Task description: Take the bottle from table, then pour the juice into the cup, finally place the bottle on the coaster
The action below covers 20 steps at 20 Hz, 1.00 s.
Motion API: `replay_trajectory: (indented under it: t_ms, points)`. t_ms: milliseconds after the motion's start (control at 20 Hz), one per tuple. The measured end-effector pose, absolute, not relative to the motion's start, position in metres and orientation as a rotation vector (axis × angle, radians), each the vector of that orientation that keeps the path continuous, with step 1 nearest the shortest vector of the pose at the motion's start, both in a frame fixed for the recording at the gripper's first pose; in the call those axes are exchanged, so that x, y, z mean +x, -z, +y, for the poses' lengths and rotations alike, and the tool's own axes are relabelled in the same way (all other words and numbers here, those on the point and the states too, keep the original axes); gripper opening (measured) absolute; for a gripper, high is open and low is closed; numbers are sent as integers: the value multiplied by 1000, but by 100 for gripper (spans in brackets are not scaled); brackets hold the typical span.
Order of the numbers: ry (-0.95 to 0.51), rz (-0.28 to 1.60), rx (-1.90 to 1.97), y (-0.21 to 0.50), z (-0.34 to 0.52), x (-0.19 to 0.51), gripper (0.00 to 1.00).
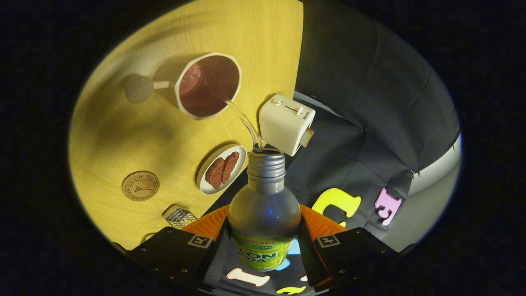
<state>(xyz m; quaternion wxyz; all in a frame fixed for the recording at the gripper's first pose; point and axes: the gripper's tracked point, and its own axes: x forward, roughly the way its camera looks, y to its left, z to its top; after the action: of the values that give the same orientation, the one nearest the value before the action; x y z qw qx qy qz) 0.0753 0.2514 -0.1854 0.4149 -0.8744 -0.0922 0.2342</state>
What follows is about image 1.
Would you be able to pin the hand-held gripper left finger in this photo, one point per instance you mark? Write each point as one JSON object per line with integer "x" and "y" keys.
{"x": 172, "y": 250}

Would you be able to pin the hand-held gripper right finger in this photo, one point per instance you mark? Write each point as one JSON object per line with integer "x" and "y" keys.
{"x": 353, "y": 253}

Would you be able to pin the round wooden coaster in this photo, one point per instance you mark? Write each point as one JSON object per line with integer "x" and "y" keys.
{"x": 140, "y": 186}

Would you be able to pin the silver bottle with green label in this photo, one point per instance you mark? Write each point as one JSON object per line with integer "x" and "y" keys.
{"x": 263, "y": 213}

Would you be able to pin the clear juice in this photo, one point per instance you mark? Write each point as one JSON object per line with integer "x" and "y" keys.
{"x": 245, "y": 121}

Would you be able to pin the white plate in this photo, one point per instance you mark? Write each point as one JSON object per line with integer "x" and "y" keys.
{"x": 207, "y": 187}

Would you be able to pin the brown meat piece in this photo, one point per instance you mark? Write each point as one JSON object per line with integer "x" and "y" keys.
{"x": 230, "y": 166}
{"x": 215, "y": 173}

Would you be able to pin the toast slice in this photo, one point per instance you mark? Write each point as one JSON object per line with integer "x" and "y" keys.
{"x": 307, "y": 137}

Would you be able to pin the wooden table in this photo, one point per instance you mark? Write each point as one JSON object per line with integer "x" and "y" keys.
{"x": 123, "y": 135}

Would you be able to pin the white toaster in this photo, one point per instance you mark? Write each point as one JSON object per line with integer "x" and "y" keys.
{"x": 283, "y": 127}

